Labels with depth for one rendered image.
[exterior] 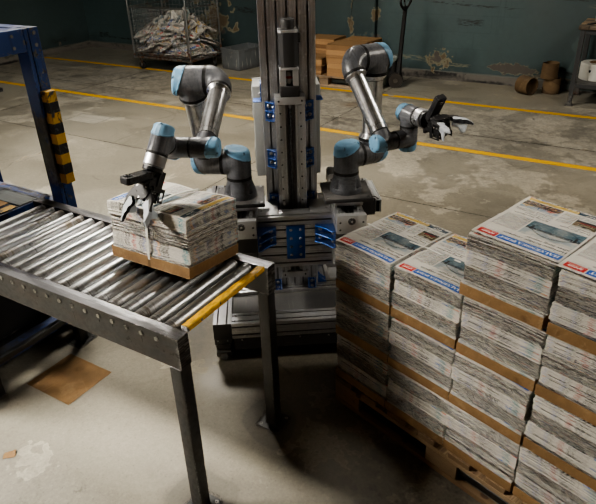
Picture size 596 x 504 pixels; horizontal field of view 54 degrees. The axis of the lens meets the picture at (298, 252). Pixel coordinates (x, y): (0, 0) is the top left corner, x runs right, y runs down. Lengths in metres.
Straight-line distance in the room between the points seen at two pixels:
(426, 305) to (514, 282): 0.38
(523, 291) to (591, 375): 0.29
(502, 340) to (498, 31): 6.99
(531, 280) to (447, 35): 7.23
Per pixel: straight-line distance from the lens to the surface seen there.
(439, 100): 2.35
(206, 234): 2.08
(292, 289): 3.11
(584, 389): 1.92
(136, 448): 2.68
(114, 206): 2.21
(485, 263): 1.89
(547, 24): 8.56
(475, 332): 2.03
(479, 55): 8.79
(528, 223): 1.98
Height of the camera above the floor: 1.88
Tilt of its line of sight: 29 degrees down
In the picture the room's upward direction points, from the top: 2 degrees counter-clockwise
